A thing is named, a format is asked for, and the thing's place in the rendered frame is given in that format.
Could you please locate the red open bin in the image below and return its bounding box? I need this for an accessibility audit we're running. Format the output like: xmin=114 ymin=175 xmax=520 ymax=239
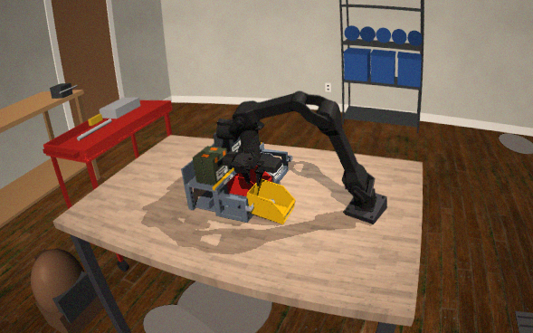
xmin=227 ymin=166 xmax=272 ymax=196

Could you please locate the yellow flat bar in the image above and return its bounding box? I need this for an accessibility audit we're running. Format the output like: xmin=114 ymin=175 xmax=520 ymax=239
xmin=213 ymin=168 xmax=234 ymax=190

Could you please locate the yellow bin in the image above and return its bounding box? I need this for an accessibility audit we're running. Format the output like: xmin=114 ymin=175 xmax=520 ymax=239
xmin=246 ymin=179 xmax=295 ymax=224

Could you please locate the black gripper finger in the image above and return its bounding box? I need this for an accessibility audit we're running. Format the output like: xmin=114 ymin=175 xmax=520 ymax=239
xmin=242 ymin=172 xmax=251 ymax=185
xmin=255 ymin=168 xmax=265 ymax=186

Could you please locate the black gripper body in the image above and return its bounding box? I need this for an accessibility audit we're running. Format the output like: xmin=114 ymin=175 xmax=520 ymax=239
xmin=222 ymin=141 xmax=282 ymax=173

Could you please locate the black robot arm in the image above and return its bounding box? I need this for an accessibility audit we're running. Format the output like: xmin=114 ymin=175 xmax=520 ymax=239
xmin=216 ymin=91 xmax=377 ymax=212

